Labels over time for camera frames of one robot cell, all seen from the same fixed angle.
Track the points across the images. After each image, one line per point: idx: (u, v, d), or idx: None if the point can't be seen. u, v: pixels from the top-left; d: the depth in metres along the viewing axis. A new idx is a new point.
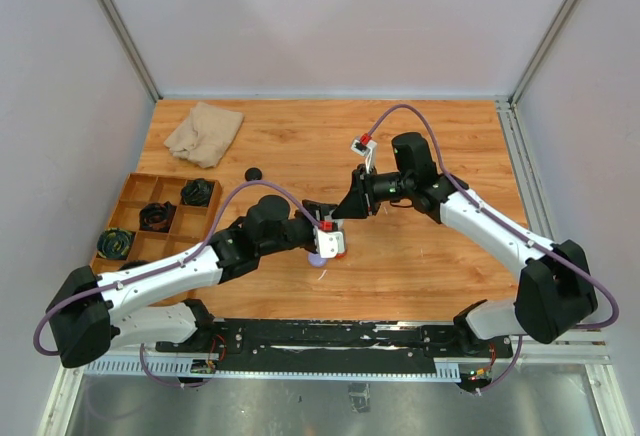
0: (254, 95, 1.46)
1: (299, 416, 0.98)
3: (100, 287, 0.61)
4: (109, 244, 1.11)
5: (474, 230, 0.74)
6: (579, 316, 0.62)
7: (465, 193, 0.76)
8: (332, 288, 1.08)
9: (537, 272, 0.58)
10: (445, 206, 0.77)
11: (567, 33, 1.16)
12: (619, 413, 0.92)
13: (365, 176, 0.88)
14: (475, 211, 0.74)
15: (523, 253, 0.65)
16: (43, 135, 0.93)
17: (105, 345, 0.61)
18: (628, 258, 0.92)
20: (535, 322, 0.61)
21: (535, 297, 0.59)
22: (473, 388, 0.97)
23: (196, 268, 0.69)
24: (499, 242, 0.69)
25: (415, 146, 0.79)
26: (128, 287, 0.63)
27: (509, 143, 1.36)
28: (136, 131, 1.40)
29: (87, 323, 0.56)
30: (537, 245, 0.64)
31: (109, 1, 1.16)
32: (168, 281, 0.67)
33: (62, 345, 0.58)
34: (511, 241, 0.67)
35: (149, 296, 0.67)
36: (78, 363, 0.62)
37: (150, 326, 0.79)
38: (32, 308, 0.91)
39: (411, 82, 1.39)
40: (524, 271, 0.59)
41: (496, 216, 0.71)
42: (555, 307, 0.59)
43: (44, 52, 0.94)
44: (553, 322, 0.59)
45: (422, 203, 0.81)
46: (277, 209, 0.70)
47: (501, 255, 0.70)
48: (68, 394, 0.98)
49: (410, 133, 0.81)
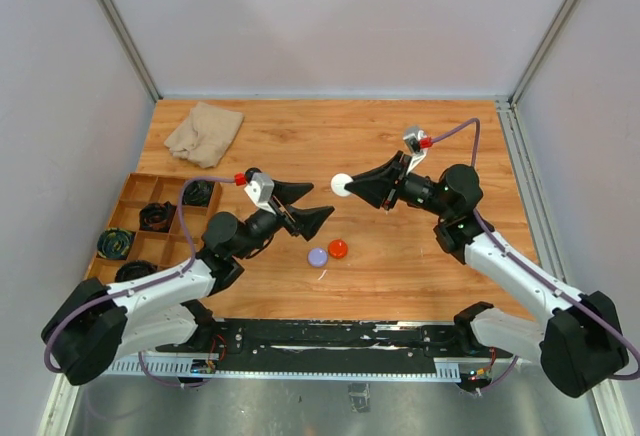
0: (254, 95, 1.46)
1: (299, 416, 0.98)
3: (112, 294, 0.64)
4: (109, 244, 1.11)
5: (499, 273, 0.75)
6: (611, 369, 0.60)
7: (491, 236, 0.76)
8: (332, 288, 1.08)
9: (566, 325, 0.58)
10: (471, 247, 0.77)
11: (567, 33, 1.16)
12: (619, 413, 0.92)
13: (403, 176, 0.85)
14: (501, 255, 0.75)
15: (551, 302, 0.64)
16: (42, 135, 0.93)
17: (113, 355, 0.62)
18: (628, 257, 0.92)
20: (562, 373, 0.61)
21: (562, 351, 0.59)
22: (473, 388, 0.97)
23: (194, 277, 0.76)
24: (525, 289, 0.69)
25: (471, 199, 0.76)
26: (138, 294, 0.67)
27: (509, 143, 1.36)
28: (136, 130, 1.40)
29: (104, 330, 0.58)
30: (565, 295, 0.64)
31: (109, 2, 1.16)
32: (171, 290, 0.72)
33: (69, 358, 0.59)
34: (537, 289, 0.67)
35: (154, 305, 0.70)
36: (81, 378, 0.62)
37: (151, 331, 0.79)
38: (32, 308, 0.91)
39: (411, 82, 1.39)
40: (550, 323, 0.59)
41: (524, 262, 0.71)
42: (583, 361, 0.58)
43: (44, 52, 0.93)
44: (580, 375, 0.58)
45: (447, 242, 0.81)
46: (227, 224, 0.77)
47: (525, 300, 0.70)
48: (68, 394, 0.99)
49: (469, 180, 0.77)
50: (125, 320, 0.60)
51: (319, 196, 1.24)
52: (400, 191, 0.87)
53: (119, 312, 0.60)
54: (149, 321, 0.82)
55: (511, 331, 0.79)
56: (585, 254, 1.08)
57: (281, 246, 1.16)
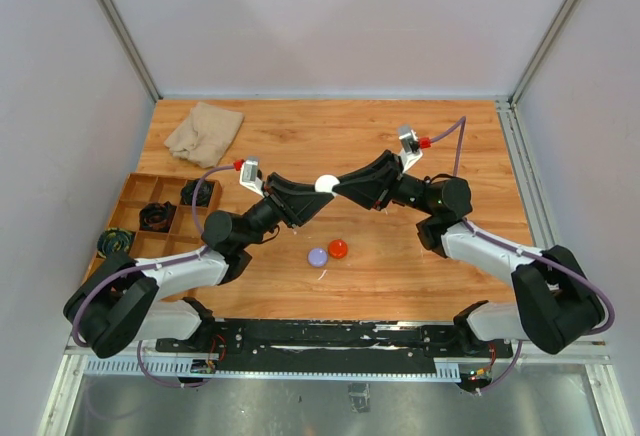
0: (254, 95, 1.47)
1: (299, 416, 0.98)
3: (143, 265, 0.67)
4: (109, 244, 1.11)
5: (474, 253, 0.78)
6: (586, 322, 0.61)
7: (464, 221, 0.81)
8: (332, 288, 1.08)
9: (528, 275, 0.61)
10: (446, 237, 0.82)
11: (566, 34, 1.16)
12: (620, 413, 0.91)
13: (401, 177, 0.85)
14: (471, 236, 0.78)
15: (513, 261, 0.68)
16: (42, 135, 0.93)
17: (137, 330, 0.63)
18: (629, 258, 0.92)
20: (540, 331, 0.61)
21: (532, 304, 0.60)
22: (473, 388, 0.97)
23: (211, 261, 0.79)
24: (493, 256, 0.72)
25: (460, 215, 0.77)
26: (165, 268, 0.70)
27: (509, 143, 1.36)
28: (136, 130, 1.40)
29: (136, 298, 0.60)
30: (526, 253, 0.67)
31: (109, 3, 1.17)
32: (192, 270, 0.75)
33: (96, 330, 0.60)
34: (502, 254, 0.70)
35: (176, 283, 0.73)
36: (104, 355, 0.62)
37: (163, 317, 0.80)
38: (33, 309, 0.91)
39: (411, 82, 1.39)
40: (515, 278, 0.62)
41: (490, 235, 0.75)
42: (554, 312, 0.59)
43: (43, 52, 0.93)
44: (554, 325, 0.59)
45: (428, 241, 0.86)
46: (223, 224, 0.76)
47: (499, 271, 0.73)
48: (68, 394, 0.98)
49: (461, 193, 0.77)
50: (155, 290, 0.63)
51: None
52: (394, 191, 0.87)
53: (151, 281, 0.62)
54: (160, 307, 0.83)
55: (497, 314, 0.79)
56: (584, 255, 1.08)
57: (281, 246, 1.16)
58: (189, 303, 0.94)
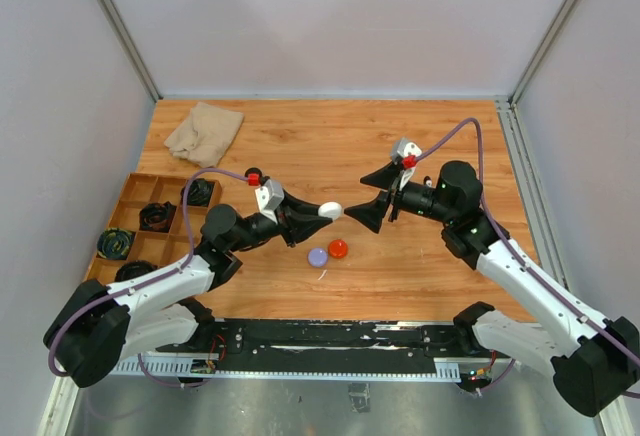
0: (254, 95, 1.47)
1: (299, 416, 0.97)
3: (113, 293, 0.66)
4: (109, 244, 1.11)
5: (514, 287, 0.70)
6: (622, 386, 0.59)
7: (508, 245, 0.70)
8: (332, 288, 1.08)
9: (591, 354, 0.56)
10: (486, 257, 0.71)
11: (566, 34, 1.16)
12: (619, 413, 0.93)
13: (397, 192, 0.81)
14: (519, 268, 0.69)
15: (576, 331, 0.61)
16: (43, 135, 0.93)
17: (118, 354, 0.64)
18: (629, 257, 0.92)
20: (577, 397, 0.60)
21: (586, 381, 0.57)
22: (473, 388, 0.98)
23: (194, 272, 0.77)
24: (547, 311, 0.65)
25: (471, 191, 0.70)
26: (139, 292, 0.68)
27: (509, 142, 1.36)
28: (136, 130, 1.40)
29: (107, 329, 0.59)
30: (591, 323, 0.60)
31: (109, 2, 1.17)
32: (171, 288, 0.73)
33: (75, 359, 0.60)
34: (560, 313, 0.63)
35: (155, 303, 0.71)
36: (86, 380, 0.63)
37: (156, 329, 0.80)
38: (32, 309, 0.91)
39: (411, 82, 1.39)
40: (576, 352, 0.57)
41: (543, 279, 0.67)
42: (603, 390, 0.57)
43: (42, 51, 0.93)
44: (599, 402, 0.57)
45: (459, 247, 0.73)
46: (226, 216, 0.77)
47: (547, 326, 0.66)
48: (68, 394, 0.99)
49: (464, 174, 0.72)
50: (128, 318, 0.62)
51: (319, 196, 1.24)
52: (399, 203, 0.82)
53: (122, 310, 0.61)
54: (151, 320, 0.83)
55: (517, 341, 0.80)
56: (584, 255, 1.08)
57: (281, 246, 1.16)
58: (189, 303, 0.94)
